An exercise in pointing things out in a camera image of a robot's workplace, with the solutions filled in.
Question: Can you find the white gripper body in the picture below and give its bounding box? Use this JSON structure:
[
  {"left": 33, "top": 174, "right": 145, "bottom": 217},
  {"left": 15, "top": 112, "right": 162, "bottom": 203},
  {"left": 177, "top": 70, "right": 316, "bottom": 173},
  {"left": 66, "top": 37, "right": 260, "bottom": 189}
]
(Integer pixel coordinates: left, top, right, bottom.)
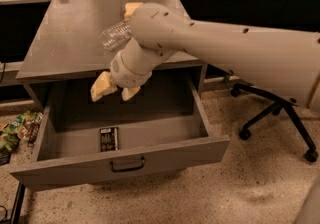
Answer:
[{"left": 110, "top": 53, "right": 152, "bottom": 88}]

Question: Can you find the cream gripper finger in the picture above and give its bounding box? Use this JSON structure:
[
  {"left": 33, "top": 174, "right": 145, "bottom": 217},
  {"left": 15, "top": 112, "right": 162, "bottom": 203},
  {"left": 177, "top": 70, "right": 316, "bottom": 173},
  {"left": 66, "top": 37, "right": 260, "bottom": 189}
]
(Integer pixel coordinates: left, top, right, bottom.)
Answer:
[
  {"left": 90, "top": 71, "right": 117, "bottom": 102},
  {"left": 121, "top": 86, "right": 141, "bottom": 101}
]

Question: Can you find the black rxbar chocolate bar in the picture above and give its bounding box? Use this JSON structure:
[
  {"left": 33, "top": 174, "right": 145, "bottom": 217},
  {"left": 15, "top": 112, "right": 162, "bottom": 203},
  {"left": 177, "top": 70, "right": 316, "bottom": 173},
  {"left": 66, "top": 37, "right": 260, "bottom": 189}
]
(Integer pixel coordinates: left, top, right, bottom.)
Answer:
[{"left": 100, "top": 127, "right": 119, "bottom": 152}]

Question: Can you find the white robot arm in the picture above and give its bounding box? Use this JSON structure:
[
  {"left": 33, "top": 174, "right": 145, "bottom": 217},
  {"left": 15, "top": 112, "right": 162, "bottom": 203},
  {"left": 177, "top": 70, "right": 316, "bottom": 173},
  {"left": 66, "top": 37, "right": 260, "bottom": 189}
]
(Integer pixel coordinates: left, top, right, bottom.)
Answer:
[{"left": 91, "top": 3, "right": 320, "bottom": 112}]

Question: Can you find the grey open top drawer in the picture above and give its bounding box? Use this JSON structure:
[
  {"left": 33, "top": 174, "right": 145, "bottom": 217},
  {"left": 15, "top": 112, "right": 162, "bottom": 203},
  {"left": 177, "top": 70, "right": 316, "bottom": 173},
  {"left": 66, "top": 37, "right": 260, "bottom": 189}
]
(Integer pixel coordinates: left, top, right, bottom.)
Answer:
[{"left": 9, "top": 69, "right": 231, "bottom": 193}]

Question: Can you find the clear plastic water bottle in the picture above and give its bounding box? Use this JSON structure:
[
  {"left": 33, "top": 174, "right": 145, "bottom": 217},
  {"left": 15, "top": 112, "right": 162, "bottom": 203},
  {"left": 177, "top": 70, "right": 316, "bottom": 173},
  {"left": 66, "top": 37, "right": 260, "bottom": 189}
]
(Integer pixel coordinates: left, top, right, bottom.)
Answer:
[{"left": 99, "top": 20, "right": 131, "bottom": 51}]

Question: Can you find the grey cabinet desk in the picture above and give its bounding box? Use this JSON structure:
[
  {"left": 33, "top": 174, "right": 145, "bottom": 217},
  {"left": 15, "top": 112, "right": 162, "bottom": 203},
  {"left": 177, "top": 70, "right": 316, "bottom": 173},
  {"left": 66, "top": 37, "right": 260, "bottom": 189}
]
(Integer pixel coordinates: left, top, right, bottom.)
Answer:
[{"left": 17, "top": 0, "right": 205, "bottom": 115}]

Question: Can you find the yellow sponge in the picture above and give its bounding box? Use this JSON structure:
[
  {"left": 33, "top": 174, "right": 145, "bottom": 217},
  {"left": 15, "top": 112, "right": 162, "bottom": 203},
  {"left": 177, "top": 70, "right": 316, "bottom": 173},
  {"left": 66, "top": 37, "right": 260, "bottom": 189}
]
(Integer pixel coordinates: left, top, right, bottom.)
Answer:
[{"left": 124, "top": 2, "right": 142, "bottom": 20}]

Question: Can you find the green snack bag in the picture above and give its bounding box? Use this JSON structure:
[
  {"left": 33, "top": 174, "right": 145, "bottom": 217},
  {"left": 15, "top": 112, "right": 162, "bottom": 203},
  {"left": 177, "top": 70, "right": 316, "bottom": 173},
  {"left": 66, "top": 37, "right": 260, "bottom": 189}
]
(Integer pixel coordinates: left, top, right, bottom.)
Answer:
[{"left": 0, "top": 111, "right": 36, "bottom": 153}]

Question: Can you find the black table leg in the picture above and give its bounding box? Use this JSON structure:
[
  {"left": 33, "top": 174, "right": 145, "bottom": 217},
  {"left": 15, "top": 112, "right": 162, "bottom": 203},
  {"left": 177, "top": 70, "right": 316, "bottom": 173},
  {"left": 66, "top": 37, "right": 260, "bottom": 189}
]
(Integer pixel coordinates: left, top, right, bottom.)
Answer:
[{"left": 10, "top": 183, "right": 25, "bottom": 224}]

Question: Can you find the black office chair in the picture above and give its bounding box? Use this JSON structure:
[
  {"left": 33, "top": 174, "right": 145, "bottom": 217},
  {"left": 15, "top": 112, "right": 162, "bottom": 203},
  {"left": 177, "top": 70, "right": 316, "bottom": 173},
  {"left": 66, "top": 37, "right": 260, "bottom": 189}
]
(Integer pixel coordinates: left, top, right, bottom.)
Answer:
[{"left": 229, "top": 74, "right": 320, "bottom": 164}]

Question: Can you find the black drawer handle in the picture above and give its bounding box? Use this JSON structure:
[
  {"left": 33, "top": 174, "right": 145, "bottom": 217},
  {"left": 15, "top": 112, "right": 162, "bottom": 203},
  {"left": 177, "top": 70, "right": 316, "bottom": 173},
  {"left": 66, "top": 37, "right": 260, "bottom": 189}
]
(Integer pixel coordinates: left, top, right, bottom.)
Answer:
[{"left": 110, "top": 157, "right": 145, "bottom": 173}]

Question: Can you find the black cable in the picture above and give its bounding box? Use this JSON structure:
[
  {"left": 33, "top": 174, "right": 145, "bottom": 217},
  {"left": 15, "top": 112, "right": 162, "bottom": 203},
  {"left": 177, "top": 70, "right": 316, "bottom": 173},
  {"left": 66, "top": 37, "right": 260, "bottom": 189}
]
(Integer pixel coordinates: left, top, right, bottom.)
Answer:
[{"left": 0, "top": 61, "right": 8, "bottom": 86}]

